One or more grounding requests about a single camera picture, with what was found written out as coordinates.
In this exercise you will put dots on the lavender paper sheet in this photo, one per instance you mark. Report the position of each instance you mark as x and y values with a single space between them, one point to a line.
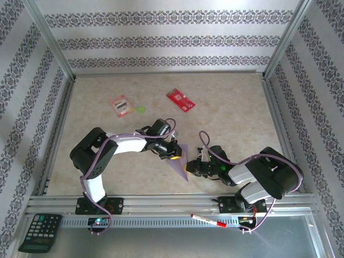
180 168

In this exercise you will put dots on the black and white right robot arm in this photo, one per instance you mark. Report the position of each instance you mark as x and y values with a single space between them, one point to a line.
276 172

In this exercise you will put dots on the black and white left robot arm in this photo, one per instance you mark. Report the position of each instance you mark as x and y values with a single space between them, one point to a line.
91 156

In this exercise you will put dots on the red card package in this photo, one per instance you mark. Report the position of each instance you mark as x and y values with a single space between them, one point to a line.
180 99

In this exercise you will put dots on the white marker with red cap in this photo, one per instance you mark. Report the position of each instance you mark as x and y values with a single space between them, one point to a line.
208 221

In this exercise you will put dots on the pink blister package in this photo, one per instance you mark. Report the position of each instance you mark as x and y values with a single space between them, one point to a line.
121 106

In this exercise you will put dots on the grey metal shelf plate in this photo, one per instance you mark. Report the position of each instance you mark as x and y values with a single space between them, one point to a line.
174 242

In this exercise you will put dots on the controller board with green light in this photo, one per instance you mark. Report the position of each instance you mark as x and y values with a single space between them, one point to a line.
98 221

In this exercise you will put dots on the black calculator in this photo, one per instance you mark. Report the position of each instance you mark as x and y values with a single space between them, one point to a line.
40 232

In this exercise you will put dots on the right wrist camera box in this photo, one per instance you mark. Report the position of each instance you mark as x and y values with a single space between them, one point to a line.
203 157

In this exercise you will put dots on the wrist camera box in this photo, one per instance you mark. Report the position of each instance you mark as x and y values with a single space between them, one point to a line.
203 157
173 135

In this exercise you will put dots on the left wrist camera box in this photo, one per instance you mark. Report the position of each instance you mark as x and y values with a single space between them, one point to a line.
173 135

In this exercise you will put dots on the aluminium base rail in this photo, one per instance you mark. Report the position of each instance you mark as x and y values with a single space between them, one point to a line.
166 200

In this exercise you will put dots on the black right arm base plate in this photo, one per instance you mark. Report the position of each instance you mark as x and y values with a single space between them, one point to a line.
227 205

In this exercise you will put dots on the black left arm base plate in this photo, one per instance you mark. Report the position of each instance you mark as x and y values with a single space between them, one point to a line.
117 205

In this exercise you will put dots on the aluminium table edge rail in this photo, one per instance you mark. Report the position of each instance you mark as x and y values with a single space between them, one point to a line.
166 73
61 121
272 107

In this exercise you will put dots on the aluminium frame post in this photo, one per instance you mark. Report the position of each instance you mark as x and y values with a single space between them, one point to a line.
285 40
49 40

